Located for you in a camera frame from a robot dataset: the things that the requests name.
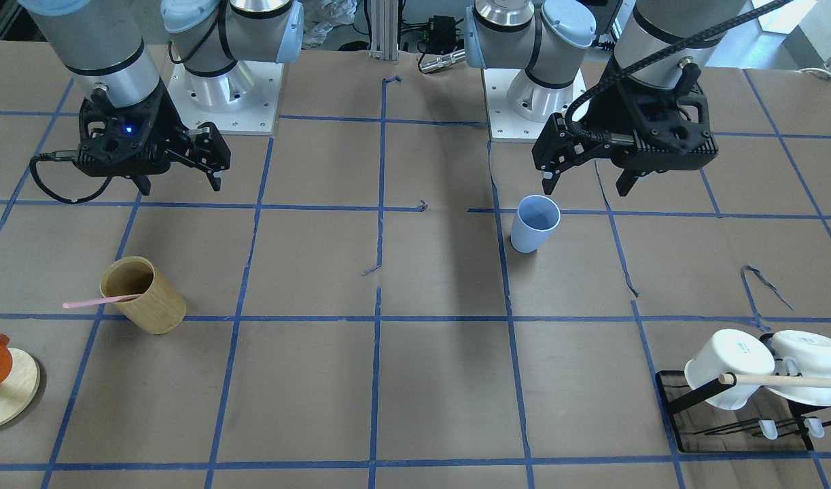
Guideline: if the light blue plastic cup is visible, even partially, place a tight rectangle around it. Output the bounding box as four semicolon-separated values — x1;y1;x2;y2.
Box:
510;195;562;253

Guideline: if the black electronics box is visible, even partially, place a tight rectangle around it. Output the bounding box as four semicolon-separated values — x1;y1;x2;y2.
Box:
423;16;459;54

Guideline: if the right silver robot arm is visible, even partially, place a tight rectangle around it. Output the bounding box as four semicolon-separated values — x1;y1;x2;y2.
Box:
20;1;304;204

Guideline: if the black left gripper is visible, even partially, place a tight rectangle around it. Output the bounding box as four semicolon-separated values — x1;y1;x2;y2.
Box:
532;68;718;196

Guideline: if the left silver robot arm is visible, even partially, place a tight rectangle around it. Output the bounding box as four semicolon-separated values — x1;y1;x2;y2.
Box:
463;1;745;197

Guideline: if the aluminium frame post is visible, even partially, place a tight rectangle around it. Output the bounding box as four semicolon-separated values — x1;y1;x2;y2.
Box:
365;1;402;64

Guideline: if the silver cylindrical connector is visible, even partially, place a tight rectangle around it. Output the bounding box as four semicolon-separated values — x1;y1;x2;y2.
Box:
418;49;467;75

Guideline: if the bamboo cylindrical holder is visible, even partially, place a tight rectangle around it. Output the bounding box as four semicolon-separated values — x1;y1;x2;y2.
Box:
99;256;186;335

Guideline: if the pink chopstick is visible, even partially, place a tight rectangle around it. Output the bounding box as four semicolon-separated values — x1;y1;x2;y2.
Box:
62;293;142;309

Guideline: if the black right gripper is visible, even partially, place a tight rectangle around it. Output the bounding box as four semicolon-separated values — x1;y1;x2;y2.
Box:
74;81;231;197

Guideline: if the white mug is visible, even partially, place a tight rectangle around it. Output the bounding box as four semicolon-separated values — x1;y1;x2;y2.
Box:
766;330;831;408
684;329;775;389

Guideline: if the black braided cable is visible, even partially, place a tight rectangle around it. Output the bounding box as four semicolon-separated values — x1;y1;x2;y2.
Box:
565;0;793;145

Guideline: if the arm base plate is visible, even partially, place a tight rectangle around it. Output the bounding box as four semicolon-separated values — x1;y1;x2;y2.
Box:
168;61;287;135
482;69;586;143

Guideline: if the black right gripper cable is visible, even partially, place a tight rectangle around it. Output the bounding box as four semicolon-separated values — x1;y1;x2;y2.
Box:
29;151;141;204

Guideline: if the wooden rack rod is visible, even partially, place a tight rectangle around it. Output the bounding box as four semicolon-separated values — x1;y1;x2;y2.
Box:
716;372;831;388

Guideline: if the black wire cup rack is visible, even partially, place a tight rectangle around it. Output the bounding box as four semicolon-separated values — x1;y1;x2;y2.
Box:
656;333;831;453

